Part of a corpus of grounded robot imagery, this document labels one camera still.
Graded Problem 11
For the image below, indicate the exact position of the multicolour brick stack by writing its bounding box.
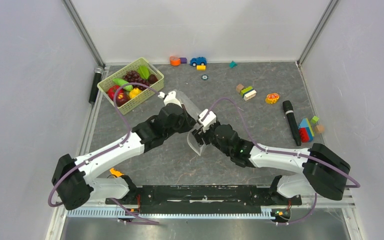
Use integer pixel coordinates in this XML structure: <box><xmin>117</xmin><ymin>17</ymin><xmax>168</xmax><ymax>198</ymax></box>
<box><xmin>298</xmin><ymin>118</ymin><xmax>315</xmax><ymax>143</ymax></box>

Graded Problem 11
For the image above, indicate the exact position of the black microphone on right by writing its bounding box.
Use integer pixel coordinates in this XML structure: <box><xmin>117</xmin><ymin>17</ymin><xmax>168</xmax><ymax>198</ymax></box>
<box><xmin>282</xmin><ymin>100</ymin><xmax>302</xmax><ymax>146</ymax></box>

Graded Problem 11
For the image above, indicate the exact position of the pale green plastic basket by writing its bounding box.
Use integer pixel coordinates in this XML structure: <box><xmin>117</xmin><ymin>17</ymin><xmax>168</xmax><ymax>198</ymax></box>
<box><xmin>97</xmin><ymin>57</ymin><xmax>165</xmax><ymax>116</ymax></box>

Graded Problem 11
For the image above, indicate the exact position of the blue toy car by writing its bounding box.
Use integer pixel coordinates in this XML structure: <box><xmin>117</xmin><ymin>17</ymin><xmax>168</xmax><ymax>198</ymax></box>
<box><xmin>189</xmin><ymin>56</ymin><xmax>207</xmax><ymax>67</ymax></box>

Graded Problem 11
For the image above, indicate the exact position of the dark brown date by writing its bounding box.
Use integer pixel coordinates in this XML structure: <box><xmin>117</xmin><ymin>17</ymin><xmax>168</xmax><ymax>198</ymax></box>
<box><xmin>147</xmin><ymin>74</ymin><xmax>158</xmax><ymax>85</ymax></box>

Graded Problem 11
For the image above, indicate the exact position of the dark red apple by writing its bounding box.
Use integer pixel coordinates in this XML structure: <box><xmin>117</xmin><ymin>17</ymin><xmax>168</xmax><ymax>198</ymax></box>
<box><xmin>114</xmin><ymin>92</ymin><xmax>130</xmax><ymax>107</ymax></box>

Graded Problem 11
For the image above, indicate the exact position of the clear dotted zip bag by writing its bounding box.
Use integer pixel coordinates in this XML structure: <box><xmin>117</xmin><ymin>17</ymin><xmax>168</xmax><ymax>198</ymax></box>
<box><xmin>164</xmin><ymin>89</ymin><xmax>207</xmax><ymax>156</ymax></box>

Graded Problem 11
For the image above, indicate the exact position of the yellow orange toy figure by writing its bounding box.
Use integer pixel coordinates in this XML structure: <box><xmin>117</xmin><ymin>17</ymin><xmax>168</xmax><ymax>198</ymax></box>
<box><xmin>265</xmin><ymin>93</ymin><xmax>280</xmax><ymax>104</ymax></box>

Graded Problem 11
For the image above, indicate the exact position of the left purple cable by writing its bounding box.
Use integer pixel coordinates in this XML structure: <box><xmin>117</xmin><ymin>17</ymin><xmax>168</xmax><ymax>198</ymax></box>
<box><xmin>47</xmin><ymin>82</ymin><xmax>161</xmax><ymax>208</ymax></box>

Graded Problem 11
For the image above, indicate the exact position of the small green cube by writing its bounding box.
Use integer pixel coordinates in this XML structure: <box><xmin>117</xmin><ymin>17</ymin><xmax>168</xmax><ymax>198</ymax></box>
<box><xmin>310</xmin><ymin>115</ymin><xmax>319</xmax><ymax>125</ymax></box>

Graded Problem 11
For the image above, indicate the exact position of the purple block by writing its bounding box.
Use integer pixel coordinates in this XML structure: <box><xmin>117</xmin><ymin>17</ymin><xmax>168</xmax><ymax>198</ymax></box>
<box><xmin>179</xmin><ymin>57</ymin><xmax>188</xmax><ymax>64</ymax></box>

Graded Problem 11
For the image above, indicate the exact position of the brown wooden cube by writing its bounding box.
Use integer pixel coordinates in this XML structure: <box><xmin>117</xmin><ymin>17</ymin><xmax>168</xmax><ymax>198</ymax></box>
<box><xmin>235</xmin><ymin>84</ymin><xmax>245</xmax><ymax>94</ymax></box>

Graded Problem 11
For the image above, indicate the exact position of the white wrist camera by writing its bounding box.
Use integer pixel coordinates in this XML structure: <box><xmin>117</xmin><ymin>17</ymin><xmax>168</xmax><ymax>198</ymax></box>
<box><xmin>157</xmin><ymin>90</ymin><xmax>182</xmax><ymax>107</ymax></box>
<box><xmin>198</xmin><ymin>109</ymin><xmax>217</xmax><ymax>133</ymax></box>

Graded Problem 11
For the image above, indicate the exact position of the green cucumber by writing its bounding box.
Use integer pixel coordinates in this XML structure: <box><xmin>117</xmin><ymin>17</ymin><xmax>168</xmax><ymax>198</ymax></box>
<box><xmin>113</xmin><ymin>78</ymin><xmax>134</xmax><ymax>92</ymax></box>

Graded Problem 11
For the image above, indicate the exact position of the teal triangular block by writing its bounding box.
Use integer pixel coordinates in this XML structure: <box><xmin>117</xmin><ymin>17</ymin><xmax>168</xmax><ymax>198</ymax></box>
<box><xmin>229</xmin><ymin>60</ymin><xmax>238</xmax><ymax>69</ymax></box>

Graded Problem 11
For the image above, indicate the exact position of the purple grape bunch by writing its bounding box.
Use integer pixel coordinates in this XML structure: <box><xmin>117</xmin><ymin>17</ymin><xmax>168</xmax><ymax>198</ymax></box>
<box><xmin>122</xmin><ymin>70</ymin><xmax>150</xmax><ymax>87</ymax></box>

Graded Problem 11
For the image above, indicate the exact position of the green blue white brick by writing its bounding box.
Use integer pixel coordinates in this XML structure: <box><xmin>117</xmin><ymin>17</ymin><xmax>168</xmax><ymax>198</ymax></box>
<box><xmin>239</xmin><ymin>86</ymin><xmax>257</xmax><ymax>101</ymax></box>

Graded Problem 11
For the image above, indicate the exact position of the red tomato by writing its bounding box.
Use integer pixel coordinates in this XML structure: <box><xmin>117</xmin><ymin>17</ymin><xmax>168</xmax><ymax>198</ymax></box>
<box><xmin>107</xmin><ymin>85</ymin><xmax>125</xmax><ymax>102</ymax></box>

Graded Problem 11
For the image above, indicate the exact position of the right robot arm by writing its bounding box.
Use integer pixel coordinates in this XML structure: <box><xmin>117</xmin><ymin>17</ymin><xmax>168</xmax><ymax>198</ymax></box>
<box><xmin>191</xmin><ymin>122</ymin><xmax>351</xmax><ymax>204</ymax></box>

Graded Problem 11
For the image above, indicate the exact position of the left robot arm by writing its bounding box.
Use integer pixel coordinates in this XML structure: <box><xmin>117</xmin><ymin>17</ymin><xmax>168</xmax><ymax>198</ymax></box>
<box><xmin>48</xmin><ymin>103</ymin><xmax>201</xmax><ymax>211</ymax></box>

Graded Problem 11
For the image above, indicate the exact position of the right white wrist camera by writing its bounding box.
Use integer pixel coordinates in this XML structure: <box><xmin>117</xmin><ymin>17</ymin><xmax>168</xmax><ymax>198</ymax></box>
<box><xmin>198</xmin><ymin>109</ymin><xmax>217</xmax><ymax>133</ymax></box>

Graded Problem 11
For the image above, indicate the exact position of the black microphone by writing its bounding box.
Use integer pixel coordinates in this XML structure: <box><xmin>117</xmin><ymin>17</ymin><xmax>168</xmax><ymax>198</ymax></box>
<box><xmin>282</xmin><ymin>100</ymin><xmax>302</xmax><ymax>146</ymax></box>
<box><xmin>88</xmin><ymin>66</ymin><xmax>104</xmax><ymax>105</ymax></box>

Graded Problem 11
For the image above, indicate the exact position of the small tan cube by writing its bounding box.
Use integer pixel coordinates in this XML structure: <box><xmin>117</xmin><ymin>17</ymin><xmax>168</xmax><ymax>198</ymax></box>
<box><xmin>314</xmin><ymin>124</ymin><xmax>325</xmax><ymax>134</ymax></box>

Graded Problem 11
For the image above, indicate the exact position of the green leaf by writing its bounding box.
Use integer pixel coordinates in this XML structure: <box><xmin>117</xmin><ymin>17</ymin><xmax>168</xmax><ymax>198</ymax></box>
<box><xmin>137</xmin><ymin>65</ymin><xmax>151</xmax><ymax>80</ymax></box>

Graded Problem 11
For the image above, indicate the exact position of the black base bar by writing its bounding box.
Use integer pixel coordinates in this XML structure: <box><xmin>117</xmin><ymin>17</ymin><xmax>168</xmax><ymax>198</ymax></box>
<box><xmin>118</xmin><ymin>185</ymin><xmax>302</xmax><ymax>214</ymax></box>

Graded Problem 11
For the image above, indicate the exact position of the yellow rectangular block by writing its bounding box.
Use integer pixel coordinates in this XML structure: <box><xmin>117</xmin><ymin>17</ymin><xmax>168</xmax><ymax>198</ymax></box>
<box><xmin>196</xmin><ymin>65</ymin><xmax>207</xmax><ymax>71</ymax></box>

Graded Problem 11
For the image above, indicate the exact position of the black microphone on left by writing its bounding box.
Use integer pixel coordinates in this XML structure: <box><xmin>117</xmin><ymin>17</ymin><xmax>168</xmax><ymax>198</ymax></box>
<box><xmin>88</xmin><ymin>66</ymin><xmax>104</xmax><ymax>105</ymax></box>

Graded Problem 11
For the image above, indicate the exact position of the orange round block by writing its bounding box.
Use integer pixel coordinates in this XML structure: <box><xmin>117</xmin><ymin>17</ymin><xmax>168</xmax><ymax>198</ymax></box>
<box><xmin>169</xmin><ymin>56</ymin><xmax>182</xmax><ymax>66</ymax></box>

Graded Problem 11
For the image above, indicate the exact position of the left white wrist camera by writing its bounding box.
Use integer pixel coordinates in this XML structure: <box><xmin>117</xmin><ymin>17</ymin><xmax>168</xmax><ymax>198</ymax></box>
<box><xmin>157</xmin><ymin>90</ymin><xmax>182</xmax><ymax>107</ymax></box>

